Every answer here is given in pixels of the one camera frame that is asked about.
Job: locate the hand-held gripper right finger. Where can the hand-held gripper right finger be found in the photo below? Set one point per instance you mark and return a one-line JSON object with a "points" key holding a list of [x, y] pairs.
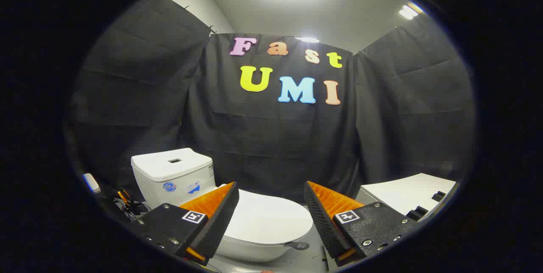
{"points": [[322, 226]]}

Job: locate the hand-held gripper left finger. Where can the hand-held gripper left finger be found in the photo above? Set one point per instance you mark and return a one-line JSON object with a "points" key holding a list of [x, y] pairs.
{"points": [[222, 222]]}

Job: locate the white toilet lid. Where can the white toilet lid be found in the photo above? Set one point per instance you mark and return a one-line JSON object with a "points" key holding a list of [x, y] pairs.
{"points": [[271, 218]]}

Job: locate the white ceramic toilet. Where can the white ceramic toilet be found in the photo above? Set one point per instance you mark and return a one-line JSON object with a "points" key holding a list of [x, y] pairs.
{"points": [[169, 171]]}

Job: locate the small black tag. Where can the small black tag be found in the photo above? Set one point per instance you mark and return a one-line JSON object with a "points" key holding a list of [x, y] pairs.
{"points": [[298, 246]]}

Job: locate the white stepped cabinet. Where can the white stepped cabinet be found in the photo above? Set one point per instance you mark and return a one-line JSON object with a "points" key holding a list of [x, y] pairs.
{"points": [[407, 192]]}

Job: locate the black backdrop cloth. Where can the black backdrop cloth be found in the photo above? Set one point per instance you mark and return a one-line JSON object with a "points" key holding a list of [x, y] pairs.
{"points": [[275, 137]]}

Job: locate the orange black tool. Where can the orange black tool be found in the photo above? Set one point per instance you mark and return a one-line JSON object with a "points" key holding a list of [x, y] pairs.
{"points": [[124, 196]]}

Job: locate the white rounded object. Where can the white rounded object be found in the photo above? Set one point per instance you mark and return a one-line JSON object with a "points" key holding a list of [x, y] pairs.
{"points": [[91, 183]]}

